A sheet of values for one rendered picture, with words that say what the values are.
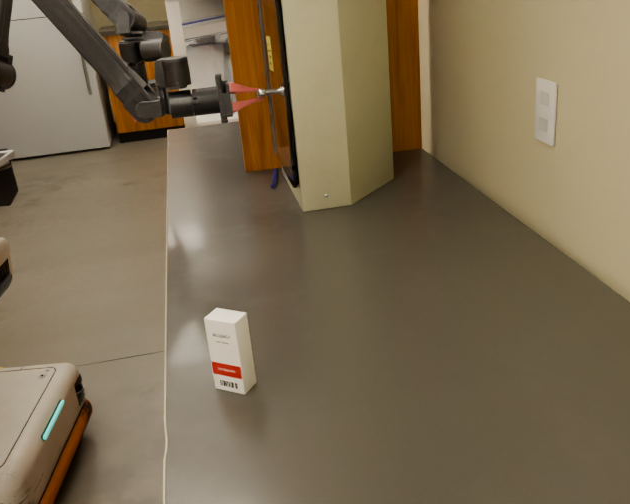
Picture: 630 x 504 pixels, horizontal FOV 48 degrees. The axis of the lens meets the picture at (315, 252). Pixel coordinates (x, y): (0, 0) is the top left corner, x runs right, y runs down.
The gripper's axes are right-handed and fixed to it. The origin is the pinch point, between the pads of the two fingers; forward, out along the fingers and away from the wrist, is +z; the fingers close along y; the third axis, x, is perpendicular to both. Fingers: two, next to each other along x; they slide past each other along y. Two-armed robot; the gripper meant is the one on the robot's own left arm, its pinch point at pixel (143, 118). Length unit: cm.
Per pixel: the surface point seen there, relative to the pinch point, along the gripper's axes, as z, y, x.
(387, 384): 16, 32, -116
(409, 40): -13, 71, -10
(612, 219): 7, 76, -95
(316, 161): 5, 37, -46
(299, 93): -10, 35, -46
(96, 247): 109, -52, 203
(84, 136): 95, -80, 443
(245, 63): -12.1, 27.7, -9.4
